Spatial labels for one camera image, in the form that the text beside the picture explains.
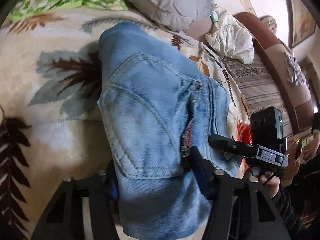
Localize blue denim jeans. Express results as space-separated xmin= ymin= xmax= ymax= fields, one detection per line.
xmin=98 ymin=22 xmax=241 ymax=239

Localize person's right hand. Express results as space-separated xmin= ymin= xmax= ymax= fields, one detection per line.
xmin=243 ymin=168 xmax=280 ymax=198

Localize red bowl of sunflower seeds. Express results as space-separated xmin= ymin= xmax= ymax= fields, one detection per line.
xmin=237 ymin=121 xmax=252 ymax=145

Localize striped brown bed cushion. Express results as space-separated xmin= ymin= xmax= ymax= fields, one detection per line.
xmin=222 ymin=53 xmax=293 ymax=141

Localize beige leaf-print blanket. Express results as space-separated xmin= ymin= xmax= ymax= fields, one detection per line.
xmin=1 ymin=8 xmax=249 ymax=239

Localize grey cloth on headboard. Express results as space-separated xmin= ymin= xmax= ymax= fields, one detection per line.
xmin=284 ymin=53 xmax=306 ymax=86

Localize cream crumpled pillow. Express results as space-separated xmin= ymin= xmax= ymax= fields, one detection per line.
xmin=205 ymin=5 xmax=254 ymax=64

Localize patterned cushion behind headboard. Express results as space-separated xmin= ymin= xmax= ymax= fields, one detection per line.
xmin=260 ymin=15 xmax=277 ymax=36

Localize light teal small item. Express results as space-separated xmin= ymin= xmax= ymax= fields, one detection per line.
xmin=210 ymin=11 xmax=219 ymax=24

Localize grey quilted pillow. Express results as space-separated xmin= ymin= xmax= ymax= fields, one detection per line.
xmin=109 ymin=0 xmax=216 ymax=32

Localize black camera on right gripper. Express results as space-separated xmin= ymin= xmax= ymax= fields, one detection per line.
xmin=250 ymin=107 xmax=287 ymax=154

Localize framed wall picture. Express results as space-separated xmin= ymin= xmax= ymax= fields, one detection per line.
xmin=285 ymin=0 xmax=316 ymax=48

